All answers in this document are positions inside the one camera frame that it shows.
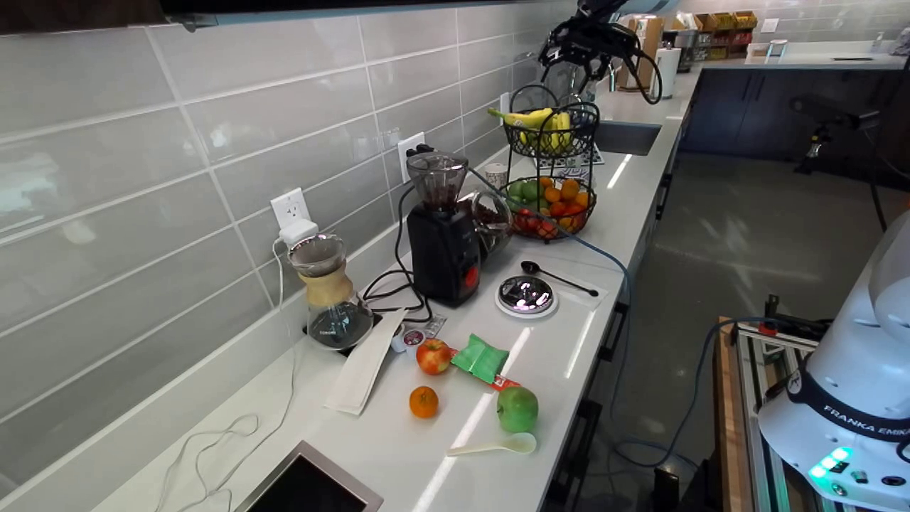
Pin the yellow bananas in basket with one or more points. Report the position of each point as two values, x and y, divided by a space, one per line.
551 133

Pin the white folded paper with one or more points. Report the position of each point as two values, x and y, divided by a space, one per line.
360 370

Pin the small orange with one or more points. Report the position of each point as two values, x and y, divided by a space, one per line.
425 403

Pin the black two-tier fruit basket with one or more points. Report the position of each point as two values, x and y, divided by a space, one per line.
579 157

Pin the glass jar blender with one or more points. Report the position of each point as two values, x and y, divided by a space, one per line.
337 316

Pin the wooden robot cart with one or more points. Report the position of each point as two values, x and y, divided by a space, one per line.
752 478

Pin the white plastic spoon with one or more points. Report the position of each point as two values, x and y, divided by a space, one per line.
514 443

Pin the black coffee grinder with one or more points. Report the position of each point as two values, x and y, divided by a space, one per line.
442 235

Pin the round silver lid dish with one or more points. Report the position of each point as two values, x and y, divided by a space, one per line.
525 296

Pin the countertop induction plate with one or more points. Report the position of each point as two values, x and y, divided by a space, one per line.
309 483

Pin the kitchen sink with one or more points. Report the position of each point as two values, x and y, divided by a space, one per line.
627 137

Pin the white wall outlet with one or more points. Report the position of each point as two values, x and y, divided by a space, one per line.
293 218

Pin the paper towel roll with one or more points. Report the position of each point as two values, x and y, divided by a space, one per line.
666 71

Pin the yellow green banana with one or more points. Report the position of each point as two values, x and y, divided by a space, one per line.
525 118

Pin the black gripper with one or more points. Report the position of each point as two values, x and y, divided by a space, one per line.
593 39

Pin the green apple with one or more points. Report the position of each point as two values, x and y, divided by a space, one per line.
518 411

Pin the mixed fruit in lower basket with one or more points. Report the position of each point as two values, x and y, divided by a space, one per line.
551 207

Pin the green snack packet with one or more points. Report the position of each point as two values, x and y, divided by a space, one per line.
481 360

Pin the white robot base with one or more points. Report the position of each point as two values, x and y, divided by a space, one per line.
843 423

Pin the red yellow apple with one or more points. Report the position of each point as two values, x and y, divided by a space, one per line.
434 356

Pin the black measuring spoon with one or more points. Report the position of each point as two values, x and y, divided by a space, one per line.
536 269

